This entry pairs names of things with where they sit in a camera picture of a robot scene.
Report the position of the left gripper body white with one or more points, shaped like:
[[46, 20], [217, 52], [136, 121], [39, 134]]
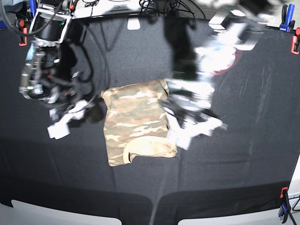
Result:
[[191, 123]]

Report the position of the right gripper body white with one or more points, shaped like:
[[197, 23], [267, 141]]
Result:
[[76, 113]]

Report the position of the camouflage t-shirt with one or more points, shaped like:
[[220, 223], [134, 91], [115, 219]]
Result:
[[135, 123]]

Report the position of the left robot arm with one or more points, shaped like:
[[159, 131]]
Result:
[[191, 89]]

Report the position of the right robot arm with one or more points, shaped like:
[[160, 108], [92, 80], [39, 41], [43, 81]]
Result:
[[41, 77]]

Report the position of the black table cloth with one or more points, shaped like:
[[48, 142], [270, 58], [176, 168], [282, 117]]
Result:
[[237, 170]]

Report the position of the red black clamp left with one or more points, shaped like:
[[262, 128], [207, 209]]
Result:
[[20, 25]]

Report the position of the orange blue clamp right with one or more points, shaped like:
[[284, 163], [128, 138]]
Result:
[[285, 205]]

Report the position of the red clamp far right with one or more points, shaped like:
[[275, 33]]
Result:
[[296, 42]]

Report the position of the blue clamp far right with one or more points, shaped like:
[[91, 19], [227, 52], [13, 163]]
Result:
[[287, 22]]

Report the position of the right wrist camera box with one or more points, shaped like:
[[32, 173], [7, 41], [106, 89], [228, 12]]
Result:
[[58, 131]]

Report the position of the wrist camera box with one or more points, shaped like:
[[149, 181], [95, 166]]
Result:
[[58, 131], [180, 140]]

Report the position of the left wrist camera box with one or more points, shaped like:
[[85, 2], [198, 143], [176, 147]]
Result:
[[180, 140]]

